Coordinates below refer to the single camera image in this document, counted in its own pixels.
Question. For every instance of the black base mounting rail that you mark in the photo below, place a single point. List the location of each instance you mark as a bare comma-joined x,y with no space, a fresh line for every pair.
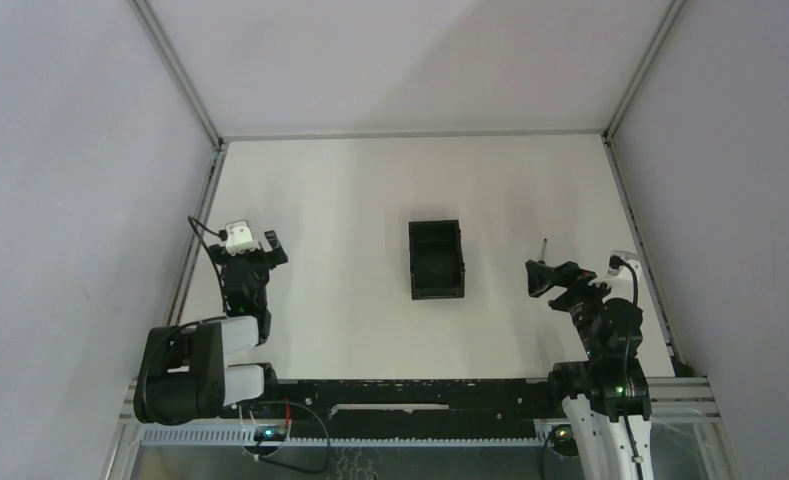
435,410

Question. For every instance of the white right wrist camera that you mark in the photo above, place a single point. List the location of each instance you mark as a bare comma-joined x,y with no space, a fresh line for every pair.
623,275

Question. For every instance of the right controller board with wires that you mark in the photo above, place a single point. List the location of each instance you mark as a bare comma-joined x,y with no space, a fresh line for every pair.
560,441

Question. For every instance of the aluminium frame right rail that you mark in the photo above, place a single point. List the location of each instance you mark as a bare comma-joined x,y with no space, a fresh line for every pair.
696,444

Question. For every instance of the left controller board with wires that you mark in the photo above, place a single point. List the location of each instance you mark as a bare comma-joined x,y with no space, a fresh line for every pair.
268,440

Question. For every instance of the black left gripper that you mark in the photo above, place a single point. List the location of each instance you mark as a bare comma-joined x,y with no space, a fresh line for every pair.
254,257

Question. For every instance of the aluminium frame back rail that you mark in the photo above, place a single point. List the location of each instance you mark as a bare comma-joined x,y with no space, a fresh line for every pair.
413,134

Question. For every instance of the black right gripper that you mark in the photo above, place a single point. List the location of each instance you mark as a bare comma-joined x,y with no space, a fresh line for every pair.
541,277

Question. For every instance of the black plastic bin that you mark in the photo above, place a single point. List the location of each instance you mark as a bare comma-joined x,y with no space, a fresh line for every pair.
436,261

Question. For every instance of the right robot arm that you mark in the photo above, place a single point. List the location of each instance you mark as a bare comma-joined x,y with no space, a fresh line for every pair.
605,397

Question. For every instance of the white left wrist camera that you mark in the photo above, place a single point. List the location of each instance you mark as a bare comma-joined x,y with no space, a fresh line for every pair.
239,238

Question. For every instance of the aluminium frame left rail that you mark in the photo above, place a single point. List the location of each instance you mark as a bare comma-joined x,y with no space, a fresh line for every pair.
126,439

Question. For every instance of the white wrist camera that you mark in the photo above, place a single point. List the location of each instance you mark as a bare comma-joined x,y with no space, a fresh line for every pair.
239,238
623,275

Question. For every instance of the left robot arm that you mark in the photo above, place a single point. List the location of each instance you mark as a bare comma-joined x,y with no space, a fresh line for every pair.
185,373

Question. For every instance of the controller board with wires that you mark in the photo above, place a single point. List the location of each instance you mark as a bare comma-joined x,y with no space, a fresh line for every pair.
560,441
268,440

